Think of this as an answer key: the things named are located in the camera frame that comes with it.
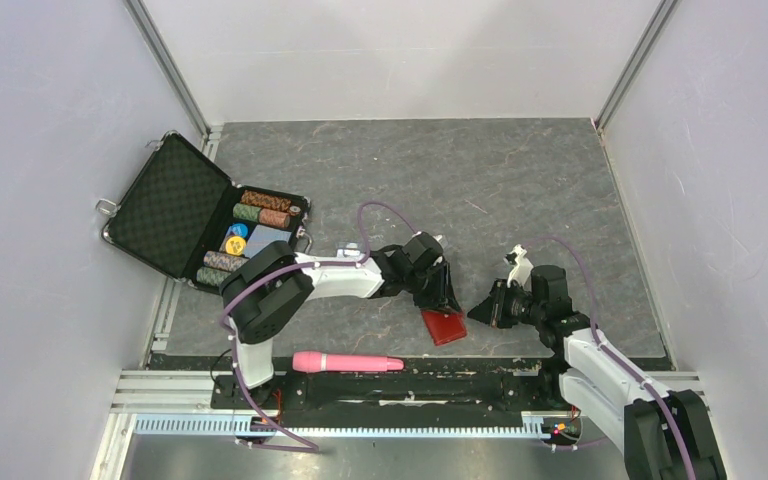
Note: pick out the aluminium frame post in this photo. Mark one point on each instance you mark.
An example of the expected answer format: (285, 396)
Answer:
(164, 58)
(634, 64)

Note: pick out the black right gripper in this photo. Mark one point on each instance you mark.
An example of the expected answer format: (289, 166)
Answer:
(491, 310)

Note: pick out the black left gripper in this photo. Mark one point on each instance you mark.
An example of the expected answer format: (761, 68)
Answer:
(443, 294)

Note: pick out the toothed aluminium rail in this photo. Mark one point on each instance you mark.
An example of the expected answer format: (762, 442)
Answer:
(248, 426)

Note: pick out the left aluminium frame post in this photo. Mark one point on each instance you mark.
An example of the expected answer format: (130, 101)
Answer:
(164, 58)

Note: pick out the right aluminium frame post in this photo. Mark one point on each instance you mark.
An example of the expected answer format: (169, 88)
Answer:
(634, 64)

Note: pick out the black poker chip case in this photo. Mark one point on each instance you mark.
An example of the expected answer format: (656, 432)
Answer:
(179, 207)

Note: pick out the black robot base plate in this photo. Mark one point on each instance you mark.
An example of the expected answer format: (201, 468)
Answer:
(428, 392)

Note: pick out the green and brown chip stack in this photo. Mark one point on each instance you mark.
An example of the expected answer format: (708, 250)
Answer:
(260, 215)

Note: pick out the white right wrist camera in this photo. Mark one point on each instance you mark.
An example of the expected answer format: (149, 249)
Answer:
(520, 267)

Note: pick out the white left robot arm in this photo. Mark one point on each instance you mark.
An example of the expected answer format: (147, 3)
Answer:
(262, 296)

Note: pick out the brown poker chip stack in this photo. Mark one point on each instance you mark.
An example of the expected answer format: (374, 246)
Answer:
(266, 201)

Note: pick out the purple poker chip stack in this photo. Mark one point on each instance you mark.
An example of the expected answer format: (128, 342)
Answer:
(223, 261)

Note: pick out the pink cylindrical wand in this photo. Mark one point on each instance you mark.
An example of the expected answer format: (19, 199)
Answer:
(316, 362)

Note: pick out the red leather card holder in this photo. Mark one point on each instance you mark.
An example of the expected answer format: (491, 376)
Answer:
(444, 328)

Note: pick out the blue playing card deck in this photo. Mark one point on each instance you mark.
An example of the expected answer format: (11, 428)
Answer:
(262, 236)

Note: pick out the blue poker chip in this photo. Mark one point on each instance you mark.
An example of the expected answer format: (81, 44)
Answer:
(238, 229)

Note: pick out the green poker chip stack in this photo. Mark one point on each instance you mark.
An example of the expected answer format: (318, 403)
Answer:
(211, 276)

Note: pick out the clear plastic card box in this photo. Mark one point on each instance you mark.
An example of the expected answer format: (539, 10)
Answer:
(349, 250)

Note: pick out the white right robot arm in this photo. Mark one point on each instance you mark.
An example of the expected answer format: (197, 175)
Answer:
(661, 432)

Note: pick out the yellow poker chip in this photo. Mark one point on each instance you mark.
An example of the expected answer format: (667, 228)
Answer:
(234, 245)

